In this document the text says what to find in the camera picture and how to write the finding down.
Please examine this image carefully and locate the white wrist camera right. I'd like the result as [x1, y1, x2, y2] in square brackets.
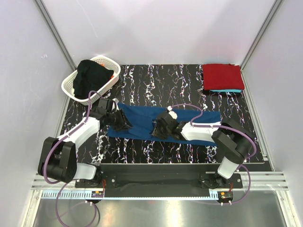
[166, 106, 178, 120]

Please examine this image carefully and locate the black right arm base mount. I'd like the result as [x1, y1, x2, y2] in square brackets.
[199, 172, 243, 190]

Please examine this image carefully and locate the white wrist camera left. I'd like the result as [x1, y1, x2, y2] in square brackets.
[112, 98, 119, 112]

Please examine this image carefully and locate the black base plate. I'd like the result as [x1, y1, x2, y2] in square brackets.
[75, 164, 242, 199]

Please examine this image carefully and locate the teal folded t shirt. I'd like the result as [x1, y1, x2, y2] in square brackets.
[211, 89, 242, 93]

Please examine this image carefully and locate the white plastic laundry basket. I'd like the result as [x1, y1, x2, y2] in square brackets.
[61, 55, 121, 105]

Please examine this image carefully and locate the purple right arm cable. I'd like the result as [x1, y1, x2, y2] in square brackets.
[170, 104, 258, 205]

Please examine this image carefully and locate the red folded t shirt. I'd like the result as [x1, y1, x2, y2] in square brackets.
[202, 63, 245, 90]

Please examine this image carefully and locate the blue printed t shirt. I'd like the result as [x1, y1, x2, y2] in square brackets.
[107, 103, 221, 146]

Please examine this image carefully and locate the aluminium frame rail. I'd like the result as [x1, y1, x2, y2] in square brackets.
[32, 171, 288, 190]

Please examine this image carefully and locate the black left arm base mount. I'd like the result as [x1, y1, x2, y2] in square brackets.
[75, 172, 117, 189]

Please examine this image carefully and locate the black t shirt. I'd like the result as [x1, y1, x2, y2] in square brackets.
[73, 60, 109, 99]

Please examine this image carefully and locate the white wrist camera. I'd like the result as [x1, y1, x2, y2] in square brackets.
[166, 106, 178, 120]
[112, 98, 119, 112]

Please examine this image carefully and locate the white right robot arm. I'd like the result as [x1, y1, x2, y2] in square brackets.
[151, 111, 257, 188]

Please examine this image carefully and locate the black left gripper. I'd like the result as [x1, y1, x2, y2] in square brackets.
[107, 108, 133, 132]

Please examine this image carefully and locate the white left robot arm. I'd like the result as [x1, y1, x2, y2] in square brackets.
[38, 98, 133, 187]

